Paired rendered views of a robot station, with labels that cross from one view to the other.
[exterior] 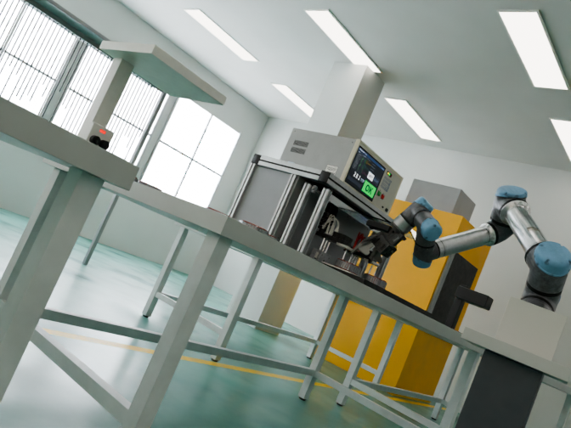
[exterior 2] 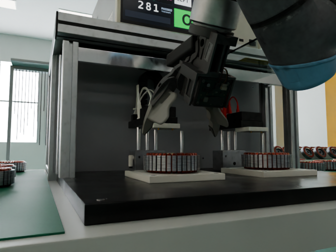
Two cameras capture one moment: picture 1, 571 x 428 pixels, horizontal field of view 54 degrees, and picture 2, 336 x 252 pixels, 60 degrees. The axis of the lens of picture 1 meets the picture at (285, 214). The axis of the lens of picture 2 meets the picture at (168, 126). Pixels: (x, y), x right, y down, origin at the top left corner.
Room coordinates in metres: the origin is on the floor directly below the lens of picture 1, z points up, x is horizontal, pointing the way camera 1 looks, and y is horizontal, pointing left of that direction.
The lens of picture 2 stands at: (1.78, -0.56, 0.82)
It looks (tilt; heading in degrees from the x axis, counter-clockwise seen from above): 5 degrees up; 25
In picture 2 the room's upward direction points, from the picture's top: straight up
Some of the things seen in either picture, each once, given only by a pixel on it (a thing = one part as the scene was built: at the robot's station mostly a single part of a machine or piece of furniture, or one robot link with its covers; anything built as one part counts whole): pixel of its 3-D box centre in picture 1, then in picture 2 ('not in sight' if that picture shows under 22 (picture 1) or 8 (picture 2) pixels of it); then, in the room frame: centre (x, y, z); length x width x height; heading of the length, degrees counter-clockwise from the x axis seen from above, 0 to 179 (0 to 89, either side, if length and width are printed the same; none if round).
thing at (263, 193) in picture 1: (259, 203); (53, 121); (2.42, 0.12, 0.91); 0.28 x 0.03 x 0.32; 49
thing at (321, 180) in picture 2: (354, 282); (218, 180); (2.41, -0.39, 0.76); 0.64 x 0.47 x 0.02; 139
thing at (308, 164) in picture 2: not in sight; (306, 166); (2.91, -0.56, 0.77); 0.11 x 0.11 x 0.04
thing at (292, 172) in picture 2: not in sight; (266, 171); (2.50, -0.48, 0.78); 0.15 x 0.15 x 0.01; 49
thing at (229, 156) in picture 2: not in sight; (228, 160); (2.59, -0.37, 0.80); 0.08 x 0.05 x 0.06; 139
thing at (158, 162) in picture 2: (347, 267); (171, 162); (2.31, -0.32, 0.80); 0.11 x 0.11 x 0.04
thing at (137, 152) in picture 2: (319, 257); (146, 161); (2.41, -0.21, 0.80); 0.08 x 0.05 x 0.06; 139
